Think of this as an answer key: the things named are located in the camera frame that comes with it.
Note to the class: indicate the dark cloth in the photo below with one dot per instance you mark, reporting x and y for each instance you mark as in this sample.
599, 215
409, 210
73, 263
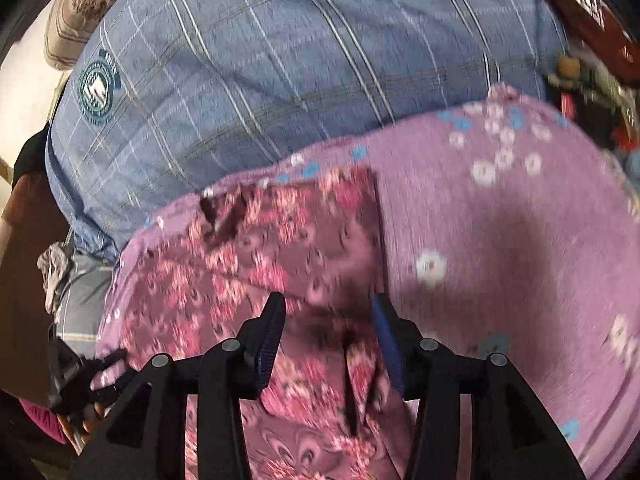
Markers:
32, 155

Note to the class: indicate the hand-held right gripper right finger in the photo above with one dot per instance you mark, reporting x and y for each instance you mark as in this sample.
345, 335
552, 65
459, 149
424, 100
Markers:
388, 347

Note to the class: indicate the blue plaid quilt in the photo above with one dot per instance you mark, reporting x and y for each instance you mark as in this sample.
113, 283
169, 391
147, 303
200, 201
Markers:
300, 60

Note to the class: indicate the beige striped pillow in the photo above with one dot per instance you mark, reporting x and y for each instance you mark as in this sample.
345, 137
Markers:
82, 5

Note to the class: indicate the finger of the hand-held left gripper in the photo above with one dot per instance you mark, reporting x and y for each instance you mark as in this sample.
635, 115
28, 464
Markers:
111, 360

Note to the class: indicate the dark red printed bag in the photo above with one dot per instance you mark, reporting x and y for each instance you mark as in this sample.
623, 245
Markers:
585, 10

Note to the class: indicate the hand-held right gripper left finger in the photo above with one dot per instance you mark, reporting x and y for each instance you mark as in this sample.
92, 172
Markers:
266, 356

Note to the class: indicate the person's left hand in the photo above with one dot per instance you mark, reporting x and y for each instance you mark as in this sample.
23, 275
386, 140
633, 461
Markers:
93, 422

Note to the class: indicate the grey white crumpled cloth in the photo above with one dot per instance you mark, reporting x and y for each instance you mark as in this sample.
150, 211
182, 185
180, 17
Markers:
54, 270

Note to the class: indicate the brown wooden furniture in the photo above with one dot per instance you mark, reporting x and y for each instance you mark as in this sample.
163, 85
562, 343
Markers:
30, 270

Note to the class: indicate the blurred colourful clutter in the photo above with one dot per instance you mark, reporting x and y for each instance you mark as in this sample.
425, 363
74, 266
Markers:
605, 105

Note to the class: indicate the purple floral bedsheet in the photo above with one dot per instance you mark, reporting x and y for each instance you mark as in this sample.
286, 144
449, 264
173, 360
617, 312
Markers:
500, 260

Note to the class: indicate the maroon floral garment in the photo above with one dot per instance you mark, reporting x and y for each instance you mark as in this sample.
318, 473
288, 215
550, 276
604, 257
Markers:
280, 255

